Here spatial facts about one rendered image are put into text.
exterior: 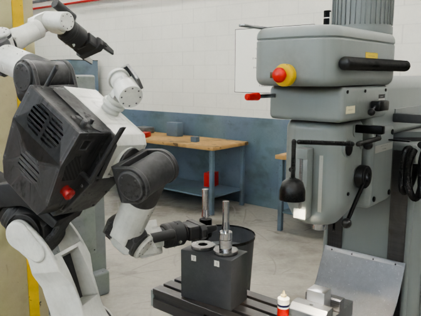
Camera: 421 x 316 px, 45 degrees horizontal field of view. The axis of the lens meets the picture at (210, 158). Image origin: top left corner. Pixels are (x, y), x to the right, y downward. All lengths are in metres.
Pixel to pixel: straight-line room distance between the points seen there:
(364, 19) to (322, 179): 0.54
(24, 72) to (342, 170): 0.93
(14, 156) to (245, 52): 5.72
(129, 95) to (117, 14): 7.41
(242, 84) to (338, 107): 5.54
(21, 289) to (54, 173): 1.78
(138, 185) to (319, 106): 0.56
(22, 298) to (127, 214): 1.73
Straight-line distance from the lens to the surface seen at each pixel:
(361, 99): 1.54
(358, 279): 2.03
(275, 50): 1.42
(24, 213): 1.56
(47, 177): 1.31
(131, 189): 1.26
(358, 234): 2.03
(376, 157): 1.69
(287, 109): 1.51
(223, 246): 1.85
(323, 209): 1.54
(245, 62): 6.92
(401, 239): 1.96
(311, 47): 1.37
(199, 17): 7.47
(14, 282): 2.98
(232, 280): 1.83
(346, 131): 1.52
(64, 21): 1.89
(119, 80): 1.37
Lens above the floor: 1.76
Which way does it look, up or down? 9 degrees down
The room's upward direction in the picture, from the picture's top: straight up
